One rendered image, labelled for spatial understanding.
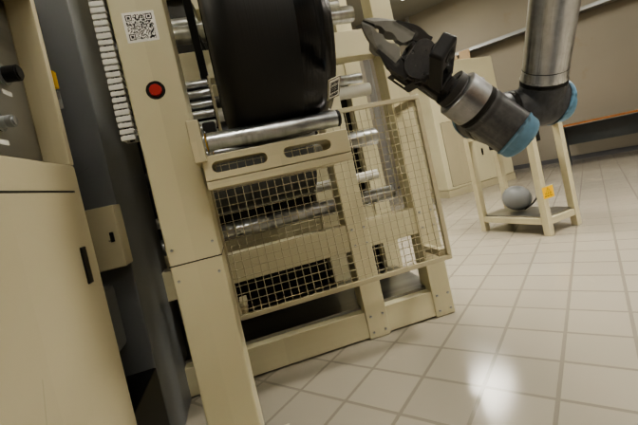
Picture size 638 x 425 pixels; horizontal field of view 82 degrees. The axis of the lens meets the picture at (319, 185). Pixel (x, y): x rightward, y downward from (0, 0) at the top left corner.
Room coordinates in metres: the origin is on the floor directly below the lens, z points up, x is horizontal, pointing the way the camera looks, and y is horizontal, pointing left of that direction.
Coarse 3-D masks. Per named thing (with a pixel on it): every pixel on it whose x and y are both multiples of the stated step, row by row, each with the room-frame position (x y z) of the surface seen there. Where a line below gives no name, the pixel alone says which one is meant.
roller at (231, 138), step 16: (320, 112) 0.95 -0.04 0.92; (336, 112) 0.95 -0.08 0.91; (240, 128) 0.90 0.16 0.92; (256, 128) 0.90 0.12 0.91; (272, 128) 0.91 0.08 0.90; (288, 128) 0.92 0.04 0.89; (304, 128) 0.93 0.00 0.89; (320, 128) 0.95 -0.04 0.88; (208, 144) 0.88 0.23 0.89; (224, 144) 0.89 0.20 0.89; (240, 144) 0.90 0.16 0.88
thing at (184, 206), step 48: (144, 0) 0.94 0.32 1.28; (144, 48) 0.93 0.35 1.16; (144, 96) 0.92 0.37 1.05; (144, 144) 0.92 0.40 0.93; (192, 192) 0.94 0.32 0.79; (192, 240) 0.93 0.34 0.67; (192, 288) 0.93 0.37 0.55; (192, 336) 0.92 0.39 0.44; (240, 336) 0.95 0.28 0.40; (240, 384) 0.94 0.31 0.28
